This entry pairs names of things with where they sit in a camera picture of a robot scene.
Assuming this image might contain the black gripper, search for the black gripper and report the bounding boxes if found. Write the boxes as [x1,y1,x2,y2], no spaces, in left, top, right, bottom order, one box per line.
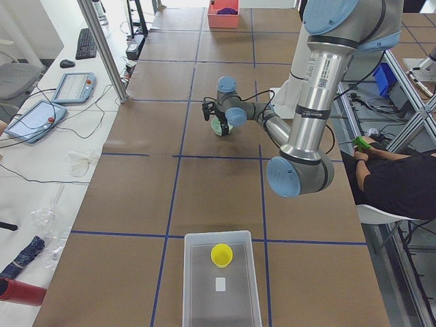
[215,110,229,136]

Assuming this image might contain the mint green bowl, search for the mint green bowl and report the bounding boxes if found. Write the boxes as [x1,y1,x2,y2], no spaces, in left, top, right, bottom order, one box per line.
[211,117,233,136]

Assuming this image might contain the purple cloth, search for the purple cloth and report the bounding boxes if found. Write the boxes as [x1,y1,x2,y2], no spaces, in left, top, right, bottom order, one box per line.
[217,7,238,15]

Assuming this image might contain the yellow plastic cup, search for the yellow plastic cup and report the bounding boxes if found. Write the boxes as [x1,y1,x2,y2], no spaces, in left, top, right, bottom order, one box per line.
[211,243,233,268]

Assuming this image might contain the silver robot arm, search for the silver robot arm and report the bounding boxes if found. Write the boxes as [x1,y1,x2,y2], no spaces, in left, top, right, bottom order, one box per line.
[202,1,403,198]

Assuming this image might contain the clear plastic box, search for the clear plastic box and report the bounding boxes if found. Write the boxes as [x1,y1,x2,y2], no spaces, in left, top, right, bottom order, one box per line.
[182,230,262,326]

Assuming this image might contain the pink plastic bin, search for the pink plastic bin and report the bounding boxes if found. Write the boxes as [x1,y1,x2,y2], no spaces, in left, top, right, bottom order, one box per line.
[207,0,240,29]

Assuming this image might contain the white crumpled cloth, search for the white crumpled cloth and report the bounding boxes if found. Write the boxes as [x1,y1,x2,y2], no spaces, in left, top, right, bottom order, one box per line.
[67,151,99,177]

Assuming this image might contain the far teach pendant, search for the far teach pendant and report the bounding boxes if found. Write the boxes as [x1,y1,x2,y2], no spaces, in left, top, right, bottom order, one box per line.
[52,72,96,105]

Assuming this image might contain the teach pendant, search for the teach pendant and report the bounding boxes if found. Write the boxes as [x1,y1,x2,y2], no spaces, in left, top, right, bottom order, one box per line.
[52,72,96,105]
[5,100,67,144]

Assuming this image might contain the black keyboard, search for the black keyboard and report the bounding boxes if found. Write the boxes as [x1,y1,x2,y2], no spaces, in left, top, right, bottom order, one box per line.
[76,28,97,60]

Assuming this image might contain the blue storage bin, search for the blue storage bin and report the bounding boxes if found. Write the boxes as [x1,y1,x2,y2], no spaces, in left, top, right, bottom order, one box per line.
[372,63,397,98]

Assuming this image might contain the black computer mouse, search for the black computer mouse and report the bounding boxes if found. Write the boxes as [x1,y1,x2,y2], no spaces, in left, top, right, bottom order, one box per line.
[59,59,76,69]

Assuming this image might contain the seated person in black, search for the seated person in black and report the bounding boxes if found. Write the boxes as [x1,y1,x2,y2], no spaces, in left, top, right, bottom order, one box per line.
[340,136,435,220]

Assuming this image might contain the near teach pendant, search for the near teach pendant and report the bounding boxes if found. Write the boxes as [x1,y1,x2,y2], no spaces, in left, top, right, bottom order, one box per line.
[5,100,67,144]

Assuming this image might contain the crumpled clear plastic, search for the crumpled clear plastic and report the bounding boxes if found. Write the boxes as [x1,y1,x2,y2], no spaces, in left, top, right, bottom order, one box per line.
[31,201,72,269]

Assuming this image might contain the red bottle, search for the red bottle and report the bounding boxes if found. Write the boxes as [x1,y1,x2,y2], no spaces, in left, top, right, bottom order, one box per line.
[1,277,47,307]

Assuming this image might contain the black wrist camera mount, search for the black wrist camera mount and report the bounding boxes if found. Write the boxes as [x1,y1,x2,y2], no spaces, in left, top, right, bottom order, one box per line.
[202,97,216,121]

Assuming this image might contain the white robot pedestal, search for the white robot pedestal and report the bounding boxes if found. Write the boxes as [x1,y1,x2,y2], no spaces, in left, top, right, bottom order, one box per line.
[271,84,299,119]

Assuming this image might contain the green handled tool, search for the green handled tool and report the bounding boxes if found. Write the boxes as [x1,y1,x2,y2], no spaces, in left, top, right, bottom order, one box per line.
[352,136,371,152]

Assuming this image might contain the aluminium frame post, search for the aluminium frame post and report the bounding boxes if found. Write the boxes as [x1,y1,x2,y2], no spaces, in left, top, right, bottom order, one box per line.
[77,0,129,104]

